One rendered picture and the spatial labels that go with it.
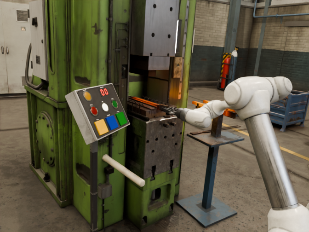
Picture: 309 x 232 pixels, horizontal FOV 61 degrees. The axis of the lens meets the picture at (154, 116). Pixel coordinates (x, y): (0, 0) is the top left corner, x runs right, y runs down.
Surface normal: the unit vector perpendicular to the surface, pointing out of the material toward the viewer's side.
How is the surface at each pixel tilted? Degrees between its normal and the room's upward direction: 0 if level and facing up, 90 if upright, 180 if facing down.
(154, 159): 90
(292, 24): 90
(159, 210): 90
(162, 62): 90
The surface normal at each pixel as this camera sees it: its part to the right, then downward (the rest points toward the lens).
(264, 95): 0.51, -0.21
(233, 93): -0.88, -0.01
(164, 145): 0.65, 0.25
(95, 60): -0.76, 0.11
